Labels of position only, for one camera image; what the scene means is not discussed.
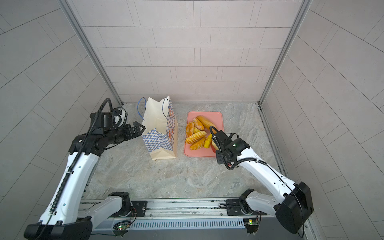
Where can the braided pretzel bread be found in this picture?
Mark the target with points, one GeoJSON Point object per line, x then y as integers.
{"type": "Point", "coordinates": [190, 129]}

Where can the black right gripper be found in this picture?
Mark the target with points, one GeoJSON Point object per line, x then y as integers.
{"type": "Point", "coordinates": [217, 156]}

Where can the yellow oblong bread roll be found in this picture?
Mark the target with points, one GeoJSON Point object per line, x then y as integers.
{"type": "Point", "coordinates": [208, 141]}

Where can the sesame oval bread roll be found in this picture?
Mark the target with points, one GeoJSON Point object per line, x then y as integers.
{"type": "Point", "coordinates": [198, 124]}

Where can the blue checkered paper bag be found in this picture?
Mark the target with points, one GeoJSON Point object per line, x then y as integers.
{"type": "Point", "coordinates": [161, 129]}

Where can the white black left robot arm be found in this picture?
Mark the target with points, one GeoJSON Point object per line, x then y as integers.
{"type": "Point", "coordinates": [62, 219]}

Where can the aluminium corner profile left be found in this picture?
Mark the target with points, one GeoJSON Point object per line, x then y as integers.
{"type": "Point", "coordinates": [88, 47]}

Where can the left circuit board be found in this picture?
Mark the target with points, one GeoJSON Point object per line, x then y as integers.
{"type": "Point", "coordinates": [122, 226]}

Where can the long golden baguette bread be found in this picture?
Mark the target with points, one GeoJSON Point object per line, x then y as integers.
{"type": "Point", "coordinates": [206, 123]}

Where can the circuit board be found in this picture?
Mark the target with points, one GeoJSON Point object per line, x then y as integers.
{"type": "Point", "coordinates": [251, 225]}
{"type": "Point", "coordinates": [122, 226]}

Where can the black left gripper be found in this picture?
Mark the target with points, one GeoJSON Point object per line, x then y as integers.
{"type": "Point", "coordinates": [130, 132]}

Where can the right circuit board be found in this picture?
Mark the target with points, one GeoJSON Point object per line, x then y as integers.
{"type": "Point", "coordinates": [251, 225]}

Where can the pink plastic tray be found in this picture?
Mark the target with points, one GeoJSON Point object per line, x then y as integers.
{"type": "Point", "coordinates": [209, 118]}

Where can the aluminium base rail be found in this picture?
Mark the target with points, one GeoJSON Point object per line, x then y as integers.
{"type": "Point", "coordinates": [209, 213]}

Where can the aluminium corner profile right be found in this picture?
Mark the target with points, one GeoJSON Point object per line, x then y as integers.
{"type": "Point", "coordinates": [304, 7]}

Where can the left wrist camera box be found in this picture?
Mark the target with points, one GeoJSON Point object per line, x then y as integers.
{"type": "Point", "coordinates": [104, 120]}

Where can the aluminium corner profile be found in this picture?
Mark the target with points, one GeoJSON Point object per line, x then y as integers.
{"type": "Point", "coordinates": [304, 7]}
{"type": "Point", "coordinates": [88, 47]}

